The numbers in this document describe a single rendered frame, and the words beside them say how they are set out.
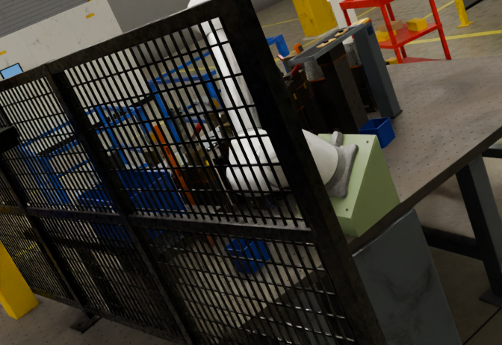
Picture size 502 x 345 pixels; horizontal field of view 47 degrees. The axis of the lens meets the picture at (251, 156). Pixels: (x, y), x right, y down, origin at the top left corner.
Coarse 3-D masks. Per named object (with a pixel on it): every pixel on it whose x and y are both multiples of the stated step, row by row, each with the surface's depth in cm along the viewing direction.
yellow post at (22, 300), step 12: (0, 240) 218; (0, 252) 218; (0, 264) 217; (12, 264) 220; (0, 276) 217; (12, 276) 220; (0, 288) 217; (12, 288) 220; (24, 288) 223; (0, 300) 224; (12, 300) 220; (24, 300) 223; (36, 300) 226; (12, 312) 221; (24, 312) 223
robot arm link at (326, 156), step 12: (264, 144) 175; (312, 144) 173; (324, 144) 177; (264, 156) 173; (324, 156) 175; (336, 156) 179; (264, 168) 179; (276, 168) 173; (324, 168) 175; (336, 168) 178; (324, 180) 178
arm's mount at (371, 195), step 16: (368, 144) 179; (368, 160) 177; (384, 160) 181; (352, 176) 180; (368, 176) 177; (384, 176) 181; (352, 192) 177; (368, 192) 177; (384, 192) 181; (336, 208) 180; (352, 208) 175; (368, 208) 178; (384, 208) 182; (352, 224) 175; (368, 224) 178
